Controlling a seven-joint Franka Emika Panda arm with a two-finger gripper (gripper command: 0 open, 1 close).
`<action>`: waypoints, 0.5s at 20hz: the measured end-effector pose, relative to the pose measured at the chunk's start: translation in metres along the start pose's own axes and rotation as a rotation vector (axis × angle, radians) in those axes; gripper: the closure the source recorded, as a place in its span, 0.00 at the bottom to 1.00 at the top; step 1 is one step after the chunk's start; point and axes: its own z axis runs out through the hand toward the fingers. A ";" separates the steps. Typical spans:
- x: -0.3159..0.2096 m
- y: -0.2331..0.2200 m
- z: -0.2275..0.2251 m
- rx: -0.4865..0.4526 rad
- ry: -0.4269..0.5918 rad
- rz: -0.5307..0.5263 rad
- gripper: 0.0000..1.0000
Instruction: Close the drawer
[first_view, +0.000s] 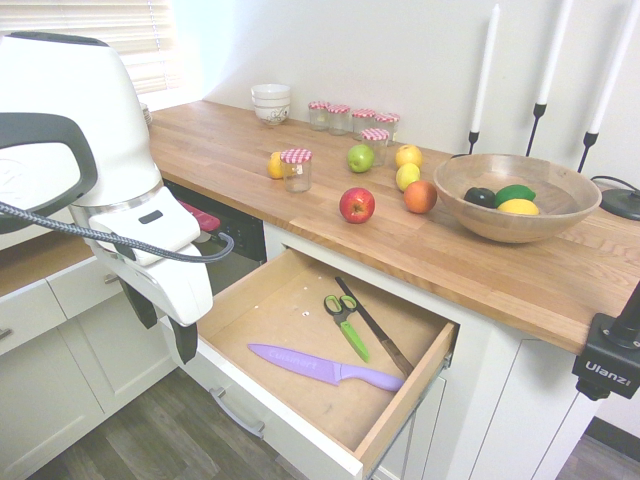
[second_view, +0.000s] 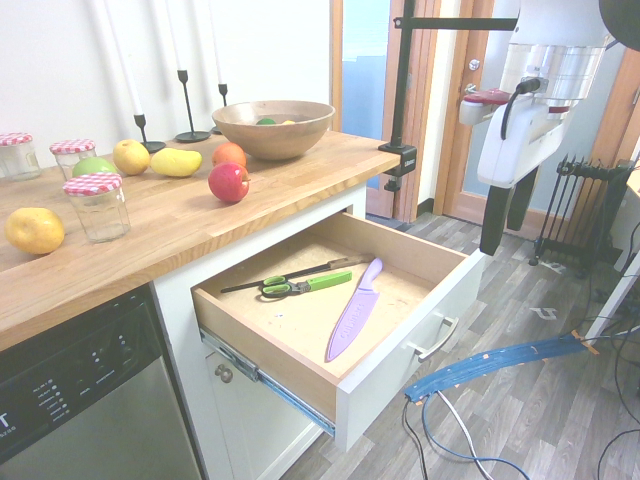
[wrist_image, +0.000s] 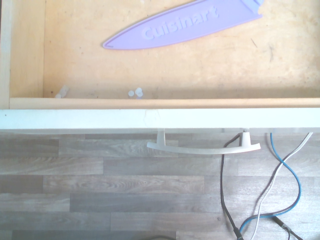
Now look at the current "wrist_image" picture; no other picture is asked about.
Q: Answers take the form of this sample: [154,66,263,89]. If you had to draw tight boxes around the white wooden drawer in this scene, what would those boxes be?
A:
[0,0,320,157]

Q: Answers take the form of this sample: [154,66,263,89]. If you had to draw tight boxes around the purple sheathed Cuisinart knife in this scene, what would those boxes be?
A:
[102,0,266,50]

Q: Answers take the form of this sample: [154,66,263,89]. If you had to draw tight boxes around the black floor cable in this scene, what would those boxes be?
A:
[219,132,245,240]

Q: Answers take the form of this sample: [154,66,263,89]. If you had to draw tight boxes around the white floor cable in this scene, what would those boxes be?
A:
[249,131,314,240]

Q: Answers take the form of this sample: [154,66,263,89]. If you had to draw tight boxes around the blue floor cable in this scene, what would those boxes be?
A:
[239,132,305,235]

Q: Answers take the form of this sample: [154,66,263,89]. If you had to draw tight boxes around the black cable with connector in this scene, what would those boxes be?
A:
[272,216,305,240]

